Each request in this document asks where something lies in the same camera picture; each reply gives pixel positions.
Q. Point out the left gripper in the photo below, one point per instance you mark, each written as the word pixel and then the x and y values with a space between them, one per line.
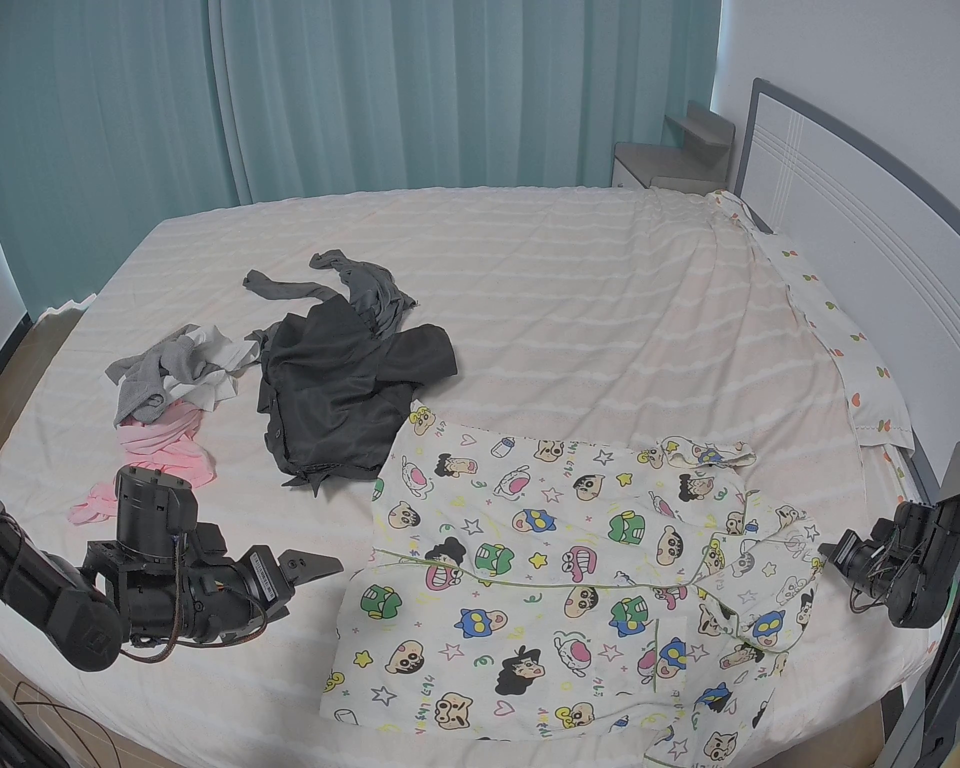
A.
pixel 225 600

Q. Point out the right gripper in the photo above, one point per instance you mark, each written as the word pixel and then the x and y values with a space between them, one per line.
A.
pixel 851 559

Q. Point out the white printed pyjama top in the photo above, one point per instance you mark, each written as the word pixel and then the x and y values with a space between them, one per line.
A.
pixel 525 562

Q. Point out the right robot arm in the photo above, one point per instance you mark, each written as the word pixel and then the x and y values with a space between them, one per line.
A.
pixel 922 570

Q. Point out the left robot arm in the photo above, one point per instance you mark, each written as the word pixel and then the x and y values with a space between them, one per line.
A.
pixel 60 600

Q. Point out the pink garment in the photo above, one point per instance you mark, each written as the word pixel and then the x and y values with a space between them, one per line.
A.
pixel 172 442

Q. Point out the black shirt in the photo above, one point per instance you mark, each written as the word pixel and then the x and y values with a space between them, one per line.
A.
pixel 330 390

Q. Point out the grey and white garment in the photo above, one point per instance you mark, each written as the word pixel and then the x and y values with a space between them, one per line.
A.
pixel 180 360

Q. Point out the dark grey garment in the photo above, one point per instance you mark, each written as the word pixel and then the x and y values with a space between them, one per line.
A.
pixel 367 289

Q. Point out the bed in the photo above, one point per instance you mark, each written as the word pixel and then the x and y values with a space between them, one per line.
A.
pixel 562 300

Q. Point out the grey bedside table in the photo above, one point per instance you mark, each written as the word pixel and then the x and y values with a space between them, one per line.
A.
pixel 637 165

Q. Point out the blue-green curtain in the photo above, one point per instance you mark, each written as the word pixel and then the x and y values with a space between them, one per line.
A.
pixel 112 112
pixel 450 90

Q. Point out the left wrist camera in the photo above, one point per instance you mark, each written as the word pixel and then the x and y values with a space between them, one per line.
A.
pixel 211 540

